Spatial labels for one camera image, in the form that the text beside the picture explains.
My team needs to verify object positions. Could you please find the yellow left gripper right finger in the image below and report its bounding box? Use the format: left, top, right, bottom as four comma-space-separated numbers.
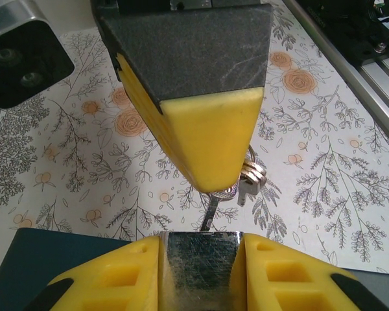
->
229, 232, 389, 311

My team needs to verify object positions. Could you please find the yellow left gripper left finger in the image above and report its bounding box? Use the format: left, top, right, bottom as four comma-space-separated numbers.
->
23, 235, 165, 311

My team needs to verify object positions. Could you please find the blue starry painted tin box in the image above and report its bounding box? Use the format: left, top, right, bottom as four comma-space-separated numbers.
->
0, 226, 389, 311

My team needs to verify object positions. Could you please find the silver padlock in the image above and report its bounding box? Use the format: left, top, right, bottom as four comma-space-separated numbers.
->
160, 230, 246, 311

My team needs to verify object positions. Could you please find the silver key bunch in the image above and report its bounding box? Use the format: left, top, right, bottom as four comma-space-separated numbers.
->
199, 144, 268, 234

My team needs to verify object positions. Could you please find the floral table mat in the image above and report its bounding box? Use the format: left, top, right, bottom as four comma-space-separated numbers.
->
0, 0, 389, 279

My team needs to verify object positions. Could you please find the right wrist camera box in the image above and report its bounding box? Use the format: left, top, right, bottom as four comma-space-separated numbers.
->
0, 0, 76, 109

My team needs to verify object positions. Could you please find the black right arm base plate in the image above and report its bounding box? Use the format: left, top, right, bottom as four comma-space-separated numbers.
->
294, 0, 389, 71

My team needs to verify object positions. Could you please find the aluminium mounting rail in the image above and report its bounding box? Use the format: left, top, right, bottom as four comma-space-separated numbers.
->
283, 0, 389, 130

